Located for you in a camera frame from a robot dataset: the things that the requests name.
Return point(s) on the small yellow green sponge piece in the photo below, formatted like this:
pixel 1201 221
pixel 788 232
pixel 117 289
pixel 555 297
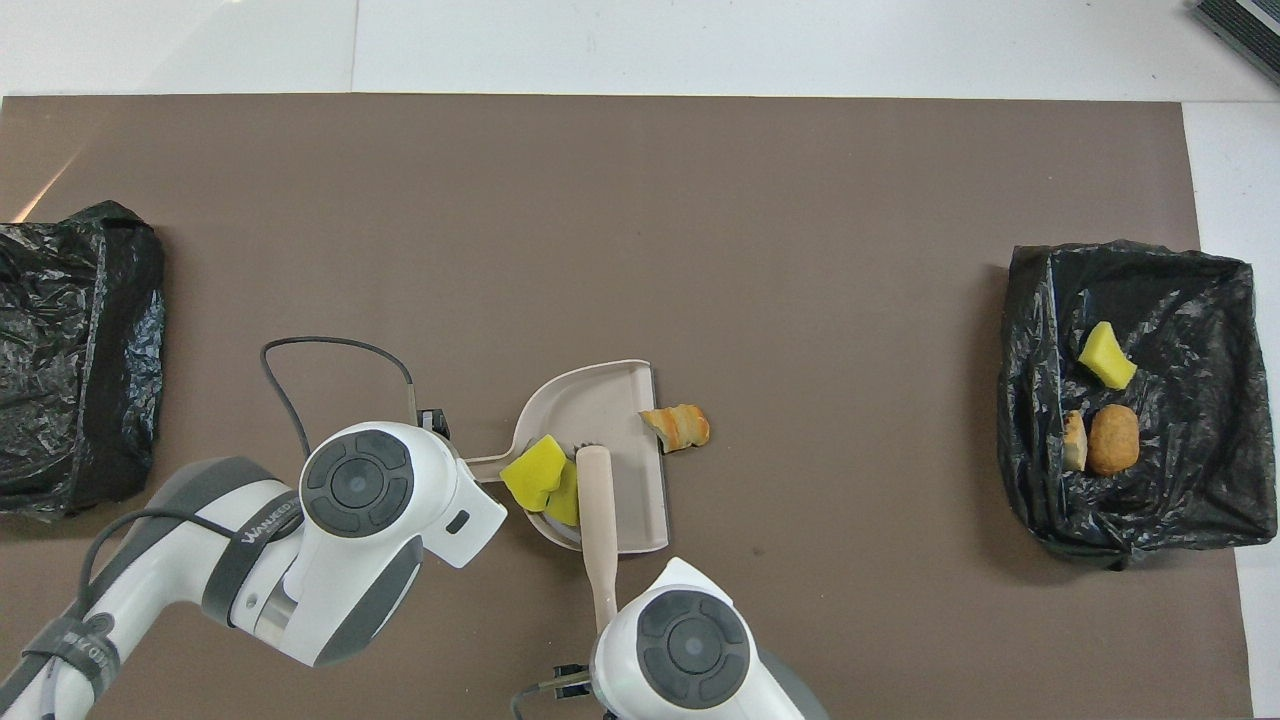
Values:
pixel 1105 357

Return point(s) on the bin lined with black bag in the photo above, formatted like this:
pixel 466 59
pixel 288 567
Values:
pixel 1180 520
pixel 80 380

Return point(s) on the dark grey ribbed object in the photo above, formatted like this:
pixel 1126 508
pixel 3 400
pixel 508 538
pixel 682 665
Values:
pixel 1250 25

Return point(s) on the notched yellow sponge piece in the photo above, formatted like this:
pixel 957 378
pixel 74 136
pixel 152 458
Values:
pixel 533 470

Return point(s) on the brown bread roll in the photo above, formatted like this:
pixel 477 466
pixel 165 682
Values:
pixel 1113 440

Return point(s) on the beige brush with black bristles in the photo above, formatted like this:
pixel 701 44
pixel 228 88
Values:
pixel 600 530

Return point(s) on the beige plastic dustpan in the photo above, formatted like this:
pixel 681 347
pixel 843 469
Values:
pixel 610 400

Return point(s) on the striped orange croissant piece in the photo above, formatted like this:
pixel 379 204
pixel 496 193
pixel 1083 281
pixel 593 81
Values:
pixel 1074 440
pixel 680 427

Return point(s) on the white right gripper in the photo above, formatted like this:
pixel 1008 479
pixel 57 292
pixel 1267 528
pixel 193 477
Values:
pixel 680 578

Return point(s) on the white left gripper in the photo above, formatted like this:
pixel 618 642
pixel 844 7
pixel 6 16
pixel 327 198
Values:
pixel 465 512

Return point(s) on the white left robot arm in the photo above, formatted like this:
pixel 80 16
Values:
pixel 200 560

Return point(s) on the brown table mat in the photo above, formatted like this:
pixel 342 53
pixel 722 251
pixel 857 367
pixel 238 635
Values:
pixel 700 150

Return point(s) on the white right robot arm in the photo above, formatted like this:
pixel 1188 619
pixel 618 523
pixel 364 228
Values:
pixel 700 660

